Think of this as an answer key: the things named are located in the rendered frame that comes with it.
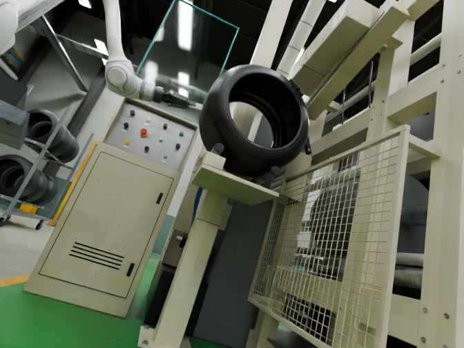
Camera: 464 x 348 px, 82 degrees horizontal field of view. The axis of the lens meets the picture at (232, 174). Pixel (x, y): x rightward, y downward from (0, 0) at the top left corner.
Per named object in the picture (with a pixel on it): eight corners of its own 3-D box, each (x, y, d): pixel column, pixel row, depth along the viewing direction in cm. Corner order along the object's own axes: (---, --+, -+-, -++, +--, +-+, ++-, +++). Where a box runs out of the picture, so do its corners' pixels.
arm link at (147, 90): (144, 87, 132) (157, 90, 133) (139, 103, 130) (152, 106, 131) (143, 76, 124) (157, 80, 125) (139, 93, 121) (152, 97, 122)
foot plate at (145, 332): (140, 327, 143) (141, 322, 143) (188, 340, 147) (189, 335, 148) (137, 346, 118) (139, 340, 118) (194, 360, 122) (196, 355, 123)
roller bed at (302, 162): (266, 198, 172) (277, 157, 181) (286, 206, 174) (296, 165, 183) (279, 193, 153) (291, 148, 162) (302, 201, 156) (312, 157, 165)
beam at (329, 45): (284, 85, 179) (289, 68, 183) (317, 101, 183) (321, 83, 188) (345, 14, 122) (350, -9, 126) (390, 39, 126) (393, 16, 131)
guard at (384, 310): (246, 300, 144) (278, 181, 166) (250, 301, 145) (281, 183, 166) (375, 386, 60) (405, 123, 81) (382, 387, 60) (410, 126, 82)
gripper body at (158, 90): (156, 82, 125) (175, 88, 127) (156, 91, 133) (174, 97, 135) (152, 96, 123) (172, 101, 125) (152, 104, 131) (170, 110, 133)
